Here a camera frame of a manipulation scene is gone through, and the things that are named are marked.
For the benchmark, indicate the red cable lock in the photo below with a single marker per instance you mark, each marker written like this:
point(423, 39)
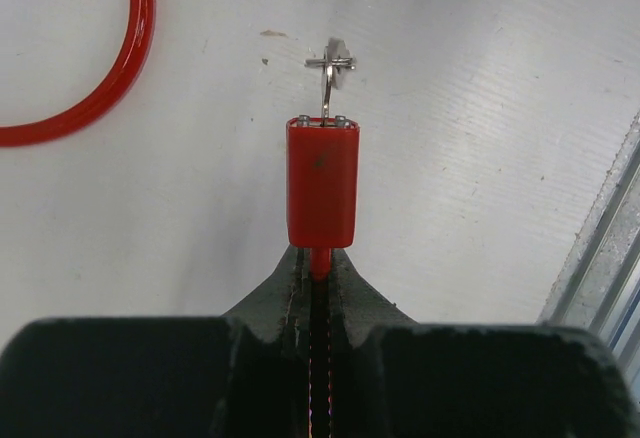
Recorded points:
point(111, 89)

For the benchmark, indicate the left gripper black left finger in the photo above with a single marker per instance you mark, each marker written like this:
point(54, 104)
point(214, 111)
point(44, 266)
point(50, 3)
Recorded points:
point(239, 374)

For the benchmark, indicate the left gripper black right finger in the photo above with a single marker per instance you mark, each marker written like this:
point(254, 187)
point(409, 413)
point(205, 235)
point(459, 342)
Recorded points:
point(395, 377)

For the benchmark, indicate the small red padlock keys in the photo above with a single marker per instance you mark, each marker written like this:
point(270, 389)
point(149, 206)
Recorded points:
point(335, 63)

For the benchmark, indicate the small red padlock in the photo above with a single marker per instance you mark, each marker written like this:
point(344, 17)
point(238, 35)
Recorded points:
point(321, 183)

